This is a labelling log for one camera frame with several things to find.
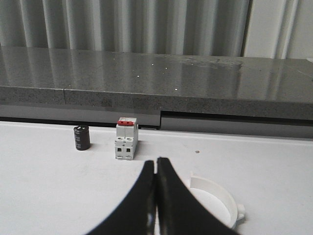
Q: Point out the grey stone counter ledge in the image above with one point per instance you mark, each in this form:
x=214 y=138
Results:
x=214 y=94

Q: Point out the white half pipe clamp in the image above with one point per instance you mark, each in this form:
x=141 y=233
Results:
x=216 y=200

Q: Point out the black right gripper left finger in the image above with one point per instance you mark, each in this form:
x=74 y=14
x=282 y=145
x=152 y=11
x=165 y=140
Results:
x=136 y=214

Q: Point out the white circuit breaker red switch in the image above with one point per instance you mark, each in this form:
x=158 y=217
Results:
x=126 y=138

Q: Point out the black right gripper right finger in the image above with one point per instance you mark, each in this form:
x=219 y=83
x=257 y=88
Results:
x=179 y=212

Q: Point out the black cylindrical capacitor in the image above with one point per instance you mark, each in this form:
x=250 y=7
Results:
x=82 y=138

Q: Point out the white pleated curtain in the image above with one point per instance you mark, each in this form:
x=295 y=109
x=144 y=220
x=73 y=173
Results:
x=252 y=28

